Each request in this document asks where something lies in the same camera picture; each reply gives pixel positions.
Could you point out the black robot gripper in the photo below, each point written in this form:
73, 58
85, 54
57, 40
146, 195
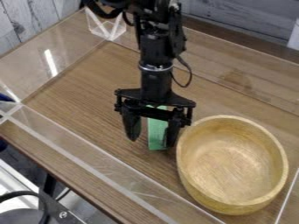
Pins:
153, 101

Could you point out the green rectangular block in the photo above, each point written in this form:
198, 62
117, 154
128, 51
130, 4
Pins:
156, 128

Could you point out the light wooden bowl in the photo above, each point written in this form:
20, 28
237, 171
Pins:
232, 164

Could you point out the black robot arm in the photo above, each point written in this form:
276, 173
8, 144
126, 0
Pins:
157, 23

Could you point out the black table leg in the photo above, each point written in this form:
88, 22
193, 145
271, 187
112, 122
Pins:
49, 185

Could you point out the clear acrylic enclosure wall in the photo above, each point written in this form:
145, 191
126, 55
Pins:
61, 76

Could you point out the clear acrylic corner bracket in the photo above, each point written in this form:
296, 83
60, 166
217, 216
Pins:
108, 29

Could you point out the black metal clamp bracket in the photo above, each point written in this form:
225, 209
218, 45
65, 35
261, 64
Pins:
58, 214

